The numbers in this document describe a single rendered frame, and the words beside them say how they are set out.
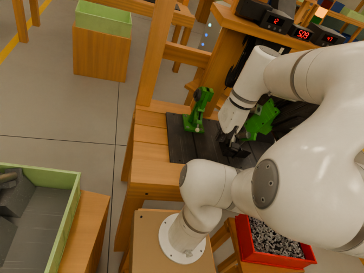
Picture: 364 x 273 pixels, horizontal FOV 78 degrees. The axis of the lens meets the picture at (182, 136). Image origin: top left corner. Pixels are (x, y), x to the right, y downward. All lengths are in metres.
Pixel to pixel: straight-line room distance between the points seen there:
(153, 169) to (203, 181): 0.58
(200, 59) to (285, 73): 1.05
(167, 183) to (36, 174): 0.54
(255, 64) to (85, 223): 0.89
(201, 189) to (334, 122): 0.38
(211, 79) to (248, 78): 0.80
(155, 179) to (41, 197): 0.47
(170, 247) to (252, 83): 0.63
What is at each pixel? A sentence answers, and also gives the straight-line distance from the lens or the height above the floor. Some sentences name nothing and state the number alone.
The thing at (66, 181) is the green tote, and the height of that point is 0.90.
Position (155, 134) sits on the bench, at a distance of 1.32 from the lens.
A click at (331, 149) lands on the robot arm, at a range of 0.24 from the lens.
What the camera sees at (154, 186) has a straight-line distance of 1.09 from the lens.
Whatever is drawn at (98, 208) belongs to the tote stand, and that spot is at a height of 0.79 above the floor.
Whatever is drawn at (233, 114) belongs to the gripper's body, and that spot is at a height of 1.43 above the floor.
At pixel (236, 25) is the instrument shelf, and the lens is 1.20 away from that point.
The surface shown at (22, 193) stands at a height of 0.89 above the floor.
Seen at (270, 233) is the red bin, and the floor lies 0.89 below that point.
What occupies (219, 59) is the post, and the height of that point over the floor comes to 1.30.
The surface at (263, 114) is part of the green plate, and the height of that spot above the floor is 1.20.
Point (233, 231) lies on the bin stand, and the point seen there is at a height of 0.80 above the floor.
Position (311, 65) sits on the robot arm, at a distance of 0.39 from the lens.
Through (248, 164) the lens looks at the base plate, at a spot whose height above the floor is 0.90.
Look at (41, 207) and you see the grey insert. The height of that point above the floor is 0.85.
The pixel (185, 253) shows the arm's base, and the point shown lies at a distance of 0.93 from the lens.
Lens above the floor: 1.78
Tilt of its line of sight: 41 degrees down
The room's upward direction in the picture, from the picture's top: 23 degrees clockwise
